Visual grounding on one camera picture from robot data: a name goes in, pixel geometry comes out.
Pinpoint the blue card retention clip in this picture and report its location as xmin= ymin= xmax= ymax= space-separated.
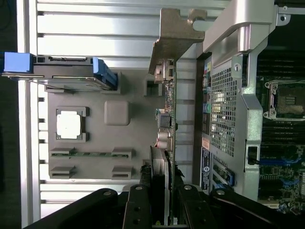
xmin=224 ymin=167 xmax=236 ymax=193

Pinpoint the green RAM stick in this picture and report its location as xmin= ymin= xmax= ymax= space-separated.
xmin=51 ymin=150 xmax=134 ymax=158

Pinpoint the grey parts rack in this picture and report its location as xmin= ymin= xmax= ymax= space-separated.
xmin=44 ymin=69 xmax=178 ymax=186

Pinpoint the green motherboard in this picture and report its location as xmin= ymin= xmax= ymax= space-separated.
xmin=256 ymin=53 xmax=305 ymax=213

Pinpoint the open black PC case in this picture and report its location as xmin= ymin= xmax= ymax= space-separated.
xmin=192 ymin=0 xmax=305 ymax=210

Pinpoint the silver CPU chip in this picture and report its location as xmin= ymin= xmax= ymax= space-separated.
xmin=56 ymin=110 xmax=83 ymax=139

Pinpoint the CPU socket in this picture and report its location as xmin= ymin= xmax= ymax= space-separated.
xmin=263 ymin=75 xmax=305 ymax=120

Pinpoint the hard disk in blue caddy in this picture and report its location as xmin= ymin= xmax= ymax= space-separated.
xmin=0 ymin=51 xmax=119 ymax=93

